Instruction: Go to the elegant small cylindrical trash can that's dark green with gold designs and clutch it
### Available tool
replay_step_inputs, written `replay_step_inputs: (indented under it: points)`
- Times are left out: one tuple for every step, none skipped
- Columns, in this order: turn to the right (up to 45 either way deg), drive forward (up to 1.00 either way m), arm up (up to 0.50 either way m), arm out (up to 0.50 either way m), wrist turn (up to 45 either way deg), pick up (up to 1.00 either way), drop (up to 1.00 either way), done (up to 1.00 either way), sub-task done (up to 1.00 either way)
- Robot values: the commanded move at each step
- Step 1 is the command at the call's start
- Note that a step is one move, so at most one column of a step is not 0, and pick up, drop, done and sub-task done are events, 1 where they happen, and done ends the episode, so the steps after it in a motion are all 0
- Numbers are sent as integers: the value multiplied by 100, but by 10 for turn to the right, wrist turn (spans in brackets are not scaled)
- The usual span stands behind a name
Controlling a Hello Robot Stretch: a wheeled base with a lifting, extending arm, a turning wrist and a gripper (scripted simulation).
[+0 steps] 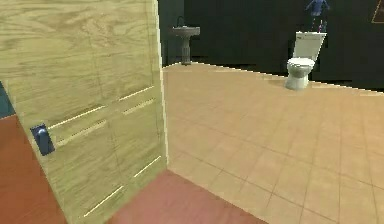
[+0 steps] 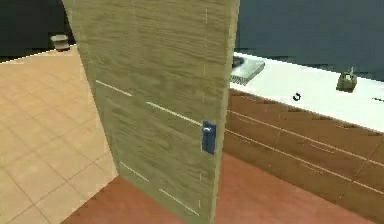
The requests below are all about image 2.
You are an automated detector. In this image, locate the small grey trash can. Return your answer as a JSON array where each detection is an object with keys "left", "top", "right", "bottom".
[{"left": 50, "top": 34, "right": 71, "bottom": 52}]

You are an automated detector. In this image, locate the light wooden room door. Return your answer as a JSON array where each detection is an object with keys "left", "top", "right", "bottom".
[{"left": 61, "top": 0, "right": 241, "bottom": 224}]

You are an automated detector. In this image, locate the brown cabinet with white top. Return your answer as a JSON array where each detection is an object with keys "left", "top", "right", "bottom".
[{"left": 222, "top": 51, "right": 384, "bottom": 224}]

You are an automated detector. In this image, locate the small olive green bottle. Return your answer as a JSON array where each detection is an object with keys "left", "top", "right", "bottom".
[{"left": 335, "top": 66, "right": 358, "bottom": 93}]

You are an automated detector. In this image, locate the blue door handle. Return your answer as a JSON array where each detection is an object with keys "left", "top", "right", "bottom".
[{"left": 201, "top": 120, "right": 217, "bottom": 156}]

